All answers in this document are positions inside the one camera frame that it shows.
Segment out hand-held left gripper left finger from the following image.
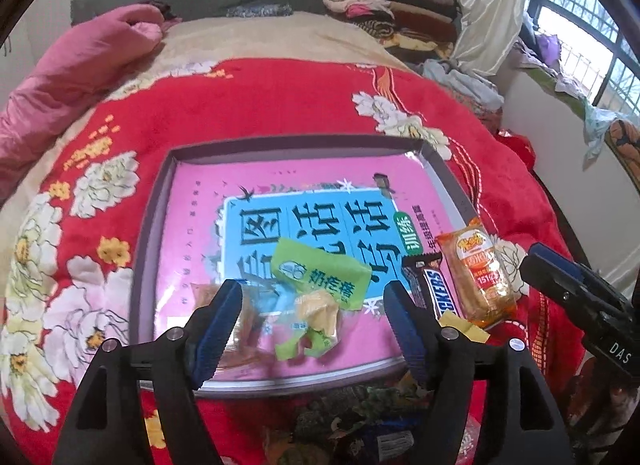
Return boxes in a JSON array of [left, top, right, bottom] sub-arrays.
[[52, 279, 244, 465]]

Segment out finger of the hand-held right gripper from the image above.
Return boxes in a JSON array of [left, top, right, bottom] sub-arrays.
[[519, 242, 603, 311]]

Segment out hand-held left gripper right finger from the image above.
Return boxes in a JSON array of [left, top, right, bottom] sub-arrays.
[[382, 280, 576, 465]]

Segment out clear brown pastry packet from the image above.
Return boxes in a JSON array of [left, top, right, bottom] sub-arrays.
[[187, 280, 266, 371]]

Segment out brown chocolate bar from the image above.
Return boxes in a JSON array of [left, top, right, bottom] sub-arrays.
[[400, 252, 461, 321]]

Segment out gold snack packet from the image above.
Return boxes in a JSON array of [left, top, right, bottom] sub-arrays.
[[439, 311, 492, 344]]

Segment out orange cake packet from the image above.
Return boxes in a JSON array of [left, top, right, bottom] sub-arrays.
[[434, 218, 518, 328]]

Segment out dark green snack packet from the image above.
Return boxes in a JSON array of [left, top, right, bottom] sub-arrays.
[[295, 380, 451, 446]]

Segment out small yellow-green snack packet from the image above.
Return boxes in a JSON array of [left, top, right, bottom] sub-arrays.
[[274, 292, 346, 361]]

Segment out dark shallow cardboard box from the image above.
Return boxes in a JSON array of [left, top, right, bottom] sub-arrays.
[[127, 134, 481, 398]]

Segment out blue snack packet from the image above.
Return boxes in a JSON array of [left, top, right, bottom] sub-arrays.
[[365, 425, 416, 465]]

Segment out person's dark patterned clothing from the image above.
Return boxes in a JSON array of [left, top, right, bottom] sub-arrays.
[[562, 370, 640, 465]]

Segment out red cloth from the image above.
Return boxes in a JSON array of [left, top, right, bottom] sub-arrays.
[[495, 129, 536, 171]]

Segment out pink book with blue label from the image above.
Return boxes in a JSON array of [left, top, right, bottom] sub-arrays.
[[152, 150, 463, 386]]

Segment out pale blue crumpled clothes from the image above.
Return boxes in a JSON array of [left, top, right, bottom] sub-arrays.
[[422, 59, 506, 113]]

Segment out pile of mixed clothes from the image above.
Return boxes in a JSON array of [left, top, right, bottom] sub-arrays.
[[515, 15, 640, 186]]

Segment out barred window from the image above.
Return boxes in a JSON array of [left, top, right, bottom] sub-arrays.
[[525, 0, 640, 116]]

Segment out red floral blanket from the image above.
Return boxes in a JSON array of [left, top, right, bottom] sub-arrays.
[[0, 58, 586, 465]]

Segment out cream curtain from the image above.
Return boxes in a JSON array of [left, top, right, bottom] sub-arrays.
[[450, 0, 531, 76]]

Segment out stack of folded clothes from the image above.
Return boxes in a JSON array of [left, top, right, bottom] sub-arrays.
[[322, 0, 463, 63]]

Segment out pink quilt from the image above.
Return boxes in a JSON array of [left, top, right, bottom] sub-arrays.
[[0, 4, 173, 196]]

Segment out dark patterned pillow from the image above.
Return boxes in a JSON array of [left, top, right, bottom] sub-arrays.
[[225, 2, 293, 18]]

